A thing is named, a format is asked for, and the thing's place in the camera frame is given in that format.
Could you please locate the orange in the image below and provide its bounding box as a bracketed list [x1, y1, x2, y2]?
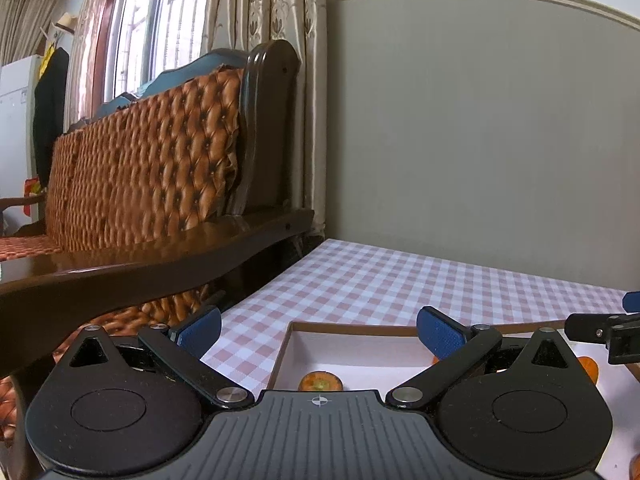
[578, 356, 600, 385]

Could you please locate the brown cardboard box tray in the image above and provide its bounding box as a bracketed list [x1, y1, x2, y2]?
[268, 309, 639, 479]

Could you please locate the pink checkered tablecloth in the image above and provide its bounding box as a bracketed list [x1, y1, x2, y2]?
[199, 237, 640, 480]

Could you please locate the wooden sofa with orange cushion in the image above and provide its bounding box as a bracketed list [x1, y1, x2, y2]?
[1, 49, 312, 468]

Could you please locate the black hanging coat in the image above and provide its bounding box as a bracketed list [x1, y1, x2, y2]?
[32, 48, 70, 188]

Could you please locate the white refrigerator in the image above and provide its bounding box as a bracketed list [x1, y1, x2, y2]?
[0, 55, 41, 200]

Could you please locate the window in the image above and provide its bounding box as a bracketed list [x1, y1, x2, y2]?
[64, 0, 206, 125]

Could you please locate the straw hat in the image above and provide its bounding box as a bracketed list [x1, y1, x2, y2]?
[52, 12, 78, 36]

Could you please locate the beige curtain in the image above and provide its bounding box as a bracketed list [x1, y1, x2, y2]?
[203, 0, 328, 235]

